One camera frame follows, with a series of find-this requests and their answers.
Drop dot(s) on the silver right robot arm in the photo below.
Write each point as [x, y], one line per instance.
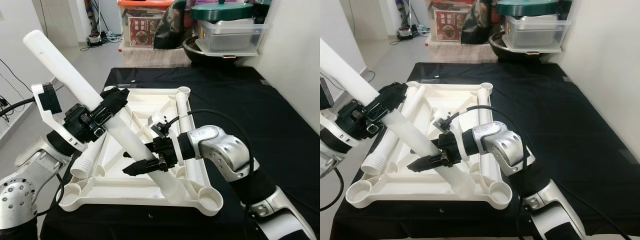
[505, 147]
[225, 155]

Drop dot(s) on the white plastic table top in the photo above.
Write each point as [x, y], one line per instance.
[125, 192]
[425, 192]

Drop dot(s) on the red printed carton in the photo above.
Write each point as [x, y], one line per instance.
[144, 31]
[450, 26]

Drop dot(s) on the black tablecloth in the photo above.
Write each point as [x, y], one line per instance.
[280, 150]
[575, 150]

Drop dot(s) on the black bag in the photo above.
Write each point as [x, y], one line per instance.
[476, 24]
[170, 27]

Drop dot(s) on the black wok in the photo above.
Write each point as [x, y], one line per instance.
[200, 56]
[505, 52]

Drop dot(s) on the clear plastic storage box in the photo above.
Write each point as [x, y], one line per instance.
[537, 34]
[232, 37]

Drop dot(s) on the green pot lid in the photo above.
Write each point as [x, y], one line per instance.
[527, 7]
[222, 11]

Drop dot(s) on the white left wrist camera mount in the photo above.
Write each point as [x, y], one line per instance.
[335, 127]
[47, 120]

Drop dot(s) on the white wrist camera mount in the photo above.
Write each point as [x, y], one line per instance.
[47, 120]
[442, 120]
[159, 120]
[335, 127]

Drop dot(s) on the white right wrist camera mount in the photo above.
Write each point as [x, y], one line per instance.
[159, 120]
[442, 120]

